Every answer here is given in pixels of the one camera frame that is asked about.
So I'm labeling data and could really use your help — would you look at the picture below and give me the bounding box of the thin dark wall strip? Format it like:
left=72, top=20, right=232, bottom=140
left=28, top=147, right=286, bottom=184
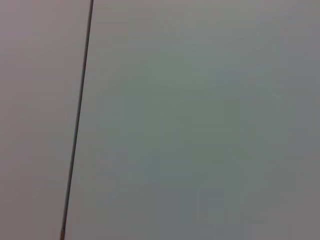
left=59, top=0, right=95, bottom=240

